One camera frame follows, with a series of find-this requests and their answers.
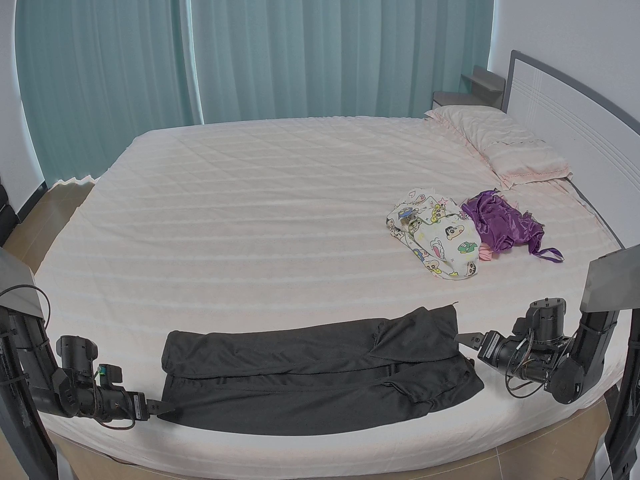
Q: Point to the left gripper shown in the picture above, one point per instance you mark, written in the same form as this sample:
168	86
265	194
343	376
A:
125	405

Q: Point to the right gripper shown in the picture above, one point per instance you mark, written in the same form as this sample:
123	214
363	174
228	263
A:
497	350

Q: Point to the black T-shirt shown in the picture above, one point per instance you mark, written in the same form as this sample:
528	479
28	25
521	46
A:
310	373

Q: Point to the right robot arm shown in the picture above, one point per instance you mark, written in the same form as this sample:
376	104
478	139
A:
595	338

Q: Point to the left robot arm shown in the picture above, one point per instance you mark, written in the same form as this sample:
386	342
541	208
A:
65	393

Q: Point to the bed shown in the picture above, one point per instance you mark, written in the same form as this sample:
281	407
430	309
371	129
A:
250	193

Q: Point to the pink garment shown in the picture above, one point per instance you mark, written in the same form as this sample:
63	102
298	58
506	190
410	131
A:
486	254

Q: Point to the white printed garment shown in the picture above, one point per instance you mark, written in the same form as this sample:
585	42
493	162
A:
440	238

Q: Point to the purple satin garment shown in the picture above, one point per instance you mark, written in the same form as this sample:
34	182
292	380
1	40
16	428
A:
500	223

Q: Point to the pale pink pillow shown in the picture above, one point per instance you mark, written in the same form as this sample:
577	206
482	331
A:
505	143

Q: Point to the black low cabinet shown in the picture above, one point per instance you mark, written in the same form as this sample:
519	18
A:
7	208

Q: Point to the grey bedside table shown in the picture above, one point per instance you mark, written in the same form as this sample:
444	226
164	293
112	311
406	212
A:
475	93

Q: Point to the blue-green curtain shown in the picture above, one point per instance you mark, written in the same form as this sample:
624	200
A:
340	43
105	68

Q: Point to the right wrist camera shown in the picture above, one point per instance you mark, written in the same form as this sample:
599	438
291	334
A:
521	329

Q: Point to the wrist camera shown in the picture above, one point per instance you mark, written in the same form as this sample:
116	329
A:
521	329
112	374

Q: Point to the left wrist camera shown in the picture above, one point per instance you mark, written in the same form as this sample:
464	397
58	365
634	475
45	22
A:
112	374

